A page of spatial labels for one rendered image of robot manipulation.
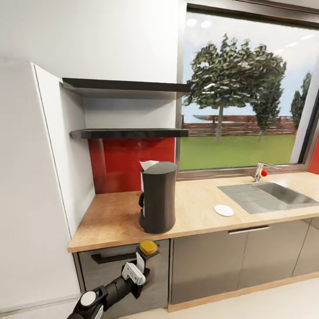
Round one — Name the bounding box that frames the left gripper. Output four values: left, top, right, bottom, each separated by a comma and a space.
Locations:
112, 259, 150, 303

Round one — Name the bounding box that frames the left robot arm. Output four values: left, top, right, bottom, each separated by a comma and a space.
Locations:
67, 259, 150, 319

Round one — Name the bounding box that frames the bottle of coffee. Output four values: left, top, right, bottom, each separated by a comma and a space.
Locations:
136, 240, 160, 293

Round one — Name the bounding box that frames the paper coffee filter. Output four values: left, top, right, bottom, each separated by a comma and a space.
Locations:
140, 160, 158, 170

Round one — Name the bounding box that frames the saucer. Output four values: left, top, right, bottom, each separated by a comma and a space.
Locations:
214, 205, 233, 216

